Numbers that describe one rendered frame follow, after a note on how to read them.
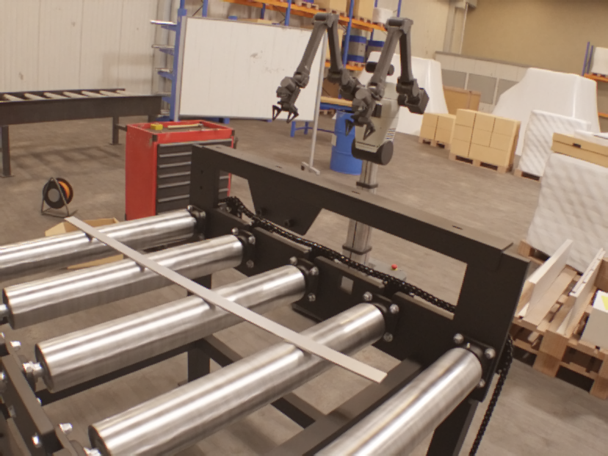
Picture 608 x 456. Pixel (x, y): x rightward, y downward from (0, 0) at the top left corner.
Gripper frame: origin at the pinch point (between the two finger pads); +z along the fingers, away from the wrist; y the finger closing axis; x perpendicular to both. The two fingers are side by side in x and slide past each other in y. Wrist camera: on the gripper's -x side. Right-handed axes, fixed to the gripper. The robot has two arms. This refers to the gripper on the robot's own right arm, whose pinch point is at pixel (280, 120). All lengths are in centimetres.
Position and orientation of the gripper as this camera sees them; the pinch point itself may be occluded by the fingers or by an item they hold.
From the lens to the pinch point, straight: 245.3
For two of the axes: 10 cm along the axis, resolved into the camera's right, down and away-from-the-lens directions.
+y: 8.0, 2.8, -5.3
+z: -4.0, 9.1, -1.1
